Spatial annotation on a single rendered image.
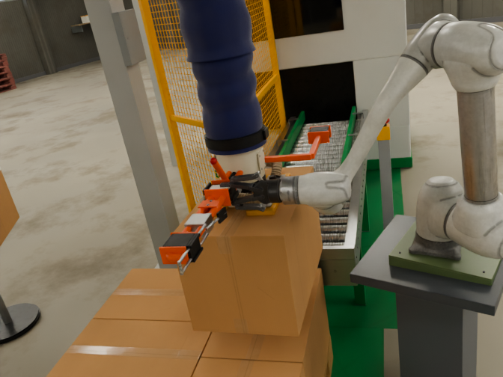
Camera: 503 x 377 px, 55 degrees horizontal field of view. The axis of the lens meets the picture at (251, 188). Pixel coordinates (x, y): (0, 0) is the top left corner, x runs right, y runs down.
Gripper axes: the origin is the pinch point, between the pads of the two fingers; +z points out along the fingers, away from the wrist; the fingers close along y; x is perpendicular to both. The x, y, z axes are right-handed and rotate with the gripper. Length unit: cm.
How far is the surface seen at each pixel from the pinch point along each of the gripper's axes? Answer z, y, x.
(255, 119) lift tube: -9.3, -17.8, 21.5
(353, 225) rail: -33, 60, 85
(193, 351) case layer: 24, 66, -3
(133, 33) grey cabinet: 90, -44, 137
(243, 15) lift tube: -11, -52, 23
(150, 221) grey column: 107, 77, 128
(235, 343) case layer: 8, 66, 2
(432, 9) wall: -156, 75, 1171
